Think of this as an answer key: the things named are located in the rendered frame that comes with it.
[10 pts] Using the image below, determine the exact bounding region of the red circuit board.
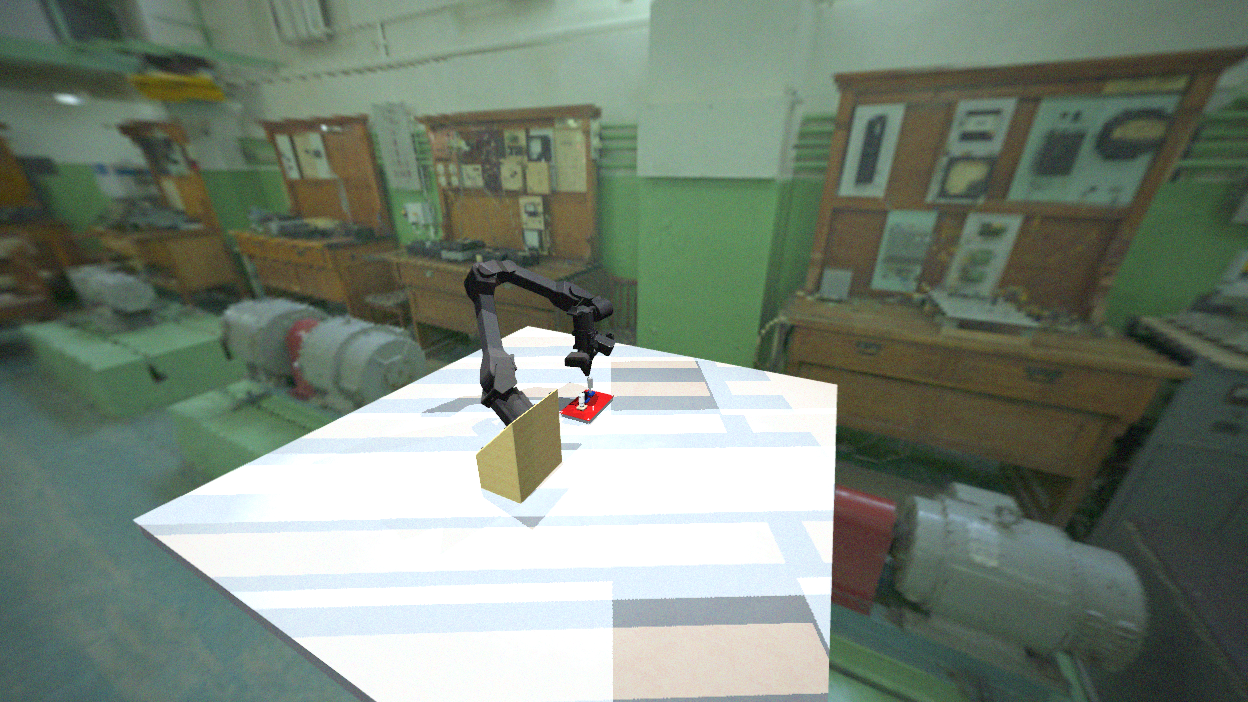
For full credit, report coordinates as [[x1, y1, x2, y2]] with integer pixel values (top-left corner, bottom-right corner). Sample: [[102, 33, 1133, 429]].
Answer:
[[559, 377, 614, 425]]

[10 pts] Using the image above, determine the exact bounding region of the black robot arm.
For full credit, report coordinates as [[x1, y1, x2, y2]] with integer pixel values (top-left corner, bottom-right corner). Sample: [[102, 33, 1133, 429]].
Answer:
[[464, 260, 617, 427]]

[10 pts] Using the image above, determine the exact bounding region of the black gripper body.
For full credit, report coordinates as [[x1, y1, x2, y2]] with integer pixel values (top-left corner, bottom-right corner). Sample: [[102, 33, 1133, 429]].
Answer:
[[564, 327, 597, 368]]

